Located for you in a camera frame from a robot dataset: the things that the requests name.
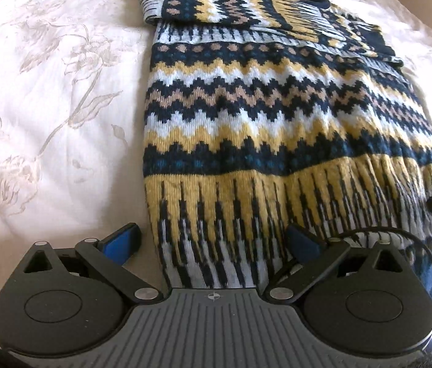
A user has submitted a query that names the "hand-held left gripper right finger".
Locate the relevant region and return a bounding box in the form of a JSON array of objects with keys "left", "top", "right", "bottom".
[{"left": 265, "top": 223, "right": 409, "bottom": 303}]

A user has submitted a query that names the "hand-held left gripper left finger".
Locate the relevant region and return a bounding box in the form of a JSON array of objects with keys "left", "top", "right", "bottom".
[{"left": 20, "top": 223, "right": 165, "bottom": 303}]

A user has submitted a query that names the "navy yellow patterned knit sweater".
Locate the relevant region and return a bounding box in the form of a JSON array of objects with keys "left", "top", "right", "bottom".
[{"left": 135, "top": 0, "right": 432, "bottom": 300}]

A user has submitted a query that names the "white embroidered bed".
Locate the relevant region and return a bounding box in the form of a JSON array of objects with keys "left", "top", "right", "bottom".
[{"left": 0, "top": 0, "right": 432, "bottom": 307}]

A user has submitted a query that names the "black cable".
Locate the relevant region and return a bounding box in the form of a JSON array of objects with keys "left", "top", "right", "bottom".
[{"left": 337, "top": 227, "right": 432, "bottom": 351}]

